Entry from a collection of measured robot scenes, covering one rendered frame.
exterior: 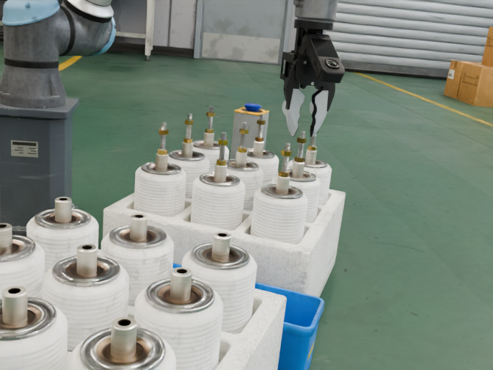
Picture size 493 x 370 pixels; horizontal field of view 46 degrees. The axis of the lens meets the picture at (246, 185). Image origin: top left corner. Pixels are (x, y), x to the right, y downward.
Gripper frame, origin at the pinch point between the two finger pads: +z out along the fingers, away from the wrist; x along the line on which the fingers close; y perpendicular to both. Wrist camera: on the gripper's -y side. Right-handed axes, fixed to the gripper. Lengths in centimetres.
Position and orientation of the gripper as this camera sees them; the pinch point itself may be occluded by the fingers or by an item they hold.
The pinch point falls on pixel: (304, 130)
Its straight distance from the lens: 110.2
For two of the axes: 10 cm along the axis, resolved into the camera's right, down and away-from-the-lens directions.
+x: -9.5, 0.0, -3.0
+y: -2.8, -3.1, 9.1
